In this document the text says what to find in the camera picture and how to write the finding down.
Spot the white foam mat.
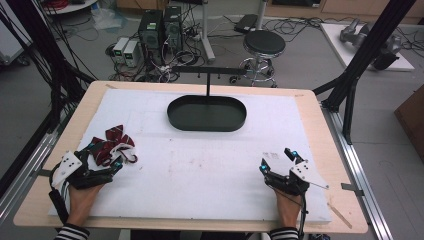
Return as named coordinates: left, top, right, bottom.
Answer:
left=48, top=88, right=333, bottom=225

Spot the metal table bracket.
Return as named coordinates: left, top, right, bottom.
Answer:
left=340, top=182, right=365, bottom=198
left=31, top=168, right=53, bottom=178

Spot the black round stool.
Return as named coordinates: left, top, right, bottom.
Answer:
left=229, top=29, right=287, bottom=89

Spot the white floor board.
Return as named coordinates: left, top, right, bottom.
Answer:
left=319, top=22, right=416, bottom=72

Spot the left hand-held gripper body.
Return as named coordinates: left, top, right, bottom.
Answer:
left=49, top=150, right=116, bottom=191

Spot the white power supply box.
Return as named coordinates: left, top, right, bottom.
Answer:
left=123, top=40, right=141, bottom=68
left=112, top=37, right=130, bottom=64

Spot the black hanger stand with tray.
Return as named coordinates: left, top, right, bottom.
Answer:
left=166, top=65, right=248, bottom=133

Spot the clear plastic bag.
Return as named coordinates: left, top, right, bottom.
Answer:
left=90, top=5, right=128, bottom=32

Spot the white desk leg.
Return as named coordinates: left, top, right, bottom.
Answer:
left=199, top=0, right=217, bottom=64

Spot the black computer tower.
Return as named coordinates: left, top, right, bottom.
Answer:
left=137, top=9, right=166, bottom=65
left=163, top=5, right=184, bottom=54

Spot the brown wooden cabinet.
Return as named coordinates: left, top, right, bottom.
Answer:
left=394, top=84, right=424, bottom=164

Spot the flat black box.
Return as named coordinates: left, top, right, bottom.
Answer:
left=233, top=13, right=259, bottom=34

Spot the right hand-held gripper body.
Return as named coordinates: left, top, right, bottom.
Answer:
left=264, top=159, right=330, bottom=197

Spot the round white table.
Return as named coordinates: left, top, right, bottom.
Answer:
left=42, top=0, right=100, bottom=16

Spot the thin wooden stick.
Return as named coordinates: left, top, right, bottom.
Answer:
left=327, top=202, right=354, bottom=230

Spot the person's right hand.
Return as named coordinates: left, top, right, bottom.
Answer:
left=274, top=189, right=303, bottom=230

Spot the aluminium rail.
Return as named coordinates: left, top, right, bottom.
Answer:
left=320, top=101, right=395, bottom=240
left=0, top=128, right=60, bottom=223

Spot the wooden table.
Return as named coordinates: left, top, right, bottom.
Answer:
left=13, top=80, right=369, bottom=234

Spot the red striped bow tie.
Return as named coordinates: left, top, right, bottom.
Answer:
left=87, top=124, right=139, bottom=168

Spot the person's left hand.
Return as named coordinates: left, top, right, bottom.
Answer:
left=66, top=183, right=105, bottom=228

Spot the black metal frame post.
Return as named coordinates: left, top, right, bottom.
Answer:
left=5, top=0, right=96, bottom=134
left=313, top=0, right=418, bottom=146

